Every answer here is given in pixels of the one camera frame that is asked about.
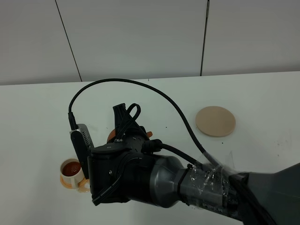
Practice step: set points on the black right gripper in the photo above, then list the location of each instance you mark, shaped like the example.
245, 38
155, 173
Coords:
133, 140

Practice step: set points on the brown clay teapot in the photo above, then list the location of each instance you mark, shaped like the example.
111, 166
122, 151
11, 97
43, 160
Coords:
112, 135

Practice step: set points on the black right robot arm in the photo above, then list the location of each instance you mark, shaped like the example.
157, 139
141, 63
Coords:
131, 166

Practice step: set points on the beige round teapot coaster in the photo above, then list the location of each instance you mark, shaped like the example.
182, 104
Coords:
215, 121

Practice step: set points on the left white teacup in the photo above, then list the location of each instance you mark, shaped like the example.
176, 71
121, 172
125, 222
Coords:
72, 172

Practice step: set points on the left orange saucer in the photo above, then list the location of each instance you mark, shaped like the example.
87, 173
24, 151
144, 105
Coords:
83, 186

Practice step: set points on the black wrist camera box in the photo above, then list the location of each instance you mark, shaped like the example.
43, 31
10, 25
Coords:
82, 144

